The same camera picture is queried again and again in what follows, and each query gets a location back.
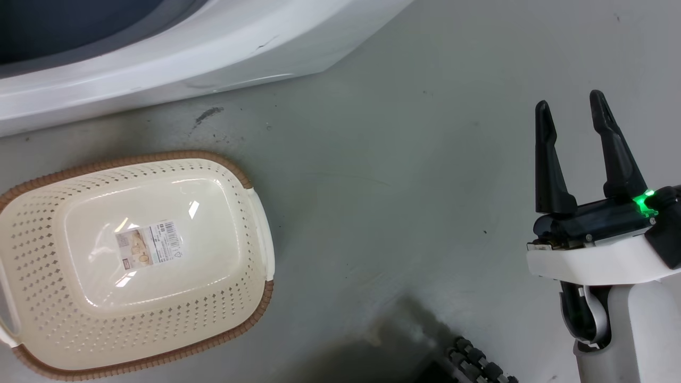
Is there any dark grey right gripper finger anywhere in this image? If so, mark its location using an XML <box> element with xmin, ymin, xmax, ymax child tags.
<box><xmin>589</xmin><ymin>90</ymin><xmax>649</xmax><ymax>202</ymax></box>
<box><xmin>535</xmin><ymin>100</ymin><xmax>578</xmax><ymax>215</ymax></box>

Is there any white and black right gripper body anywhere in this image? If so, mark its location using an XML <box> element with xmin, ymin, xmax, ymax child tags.
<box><xmin>527</xmin><ymin>186</ymin><xmax>681</xmax><ymax>286</ymax></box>

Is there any white washing machine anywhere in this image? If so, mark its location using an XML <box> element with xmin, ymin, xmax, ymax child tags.
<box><xmin>0</xmin><ymin>0</ymin><xmax>414</xmax><ymax>138</ymax></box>

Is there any cream perforated laundry basket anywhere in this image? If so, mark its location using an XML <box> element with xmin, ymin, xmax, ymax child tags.
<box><xmin>0</xmin><ymin>151</ymin><xmax>276</xmax><ymax>381</ymax></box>

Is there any printed product label sticker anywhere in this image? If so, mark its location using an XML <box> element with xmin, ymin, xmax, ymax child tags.
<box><xmin>115</xmin><ymin>220</ymin><xmax>184</xmax><ymax>271</ymax></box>

